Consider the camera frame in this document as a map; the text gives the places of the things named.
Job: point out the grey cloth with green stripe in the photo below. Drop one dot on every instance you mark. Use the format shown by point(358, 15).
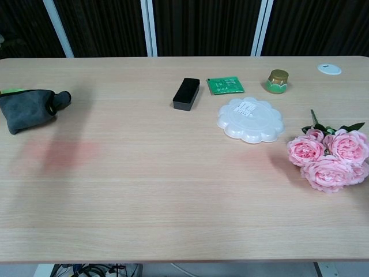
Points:
point(26, 111)

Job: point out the black rectangular box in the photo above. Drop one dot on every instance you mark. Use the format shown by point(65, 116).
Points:
point(186, 93)

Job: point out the green foil packet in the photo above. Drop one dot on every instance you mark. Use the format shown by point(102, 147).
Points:
point(225, 85)

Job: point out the white flower-shaped plastic plate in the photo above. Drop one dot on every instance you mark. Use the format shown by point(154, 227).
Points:
point(250, 122)

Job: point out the green jar with gold lid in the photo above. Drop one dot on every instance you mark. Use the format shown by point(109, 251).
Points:
point(277, 82)

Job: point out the dark pleated curtain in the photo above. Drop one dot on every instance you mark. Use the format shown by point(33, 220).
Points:
point(201, 29)

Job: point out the pink artificial rose bouquet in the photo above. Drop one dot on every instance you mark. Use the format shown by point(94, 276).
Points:
point(331, 155)

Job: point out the grey table leg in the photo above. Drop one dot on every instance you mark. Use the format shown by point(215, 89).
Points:
point(318, 270)

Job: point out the white upright frame post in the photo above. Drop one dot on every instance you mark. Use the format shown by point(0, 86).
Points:
point(149, 29)

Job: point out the white slanted frame post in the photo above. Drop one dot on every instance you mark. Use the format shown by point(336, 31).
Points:
point(59, 29)
point(261, 29)

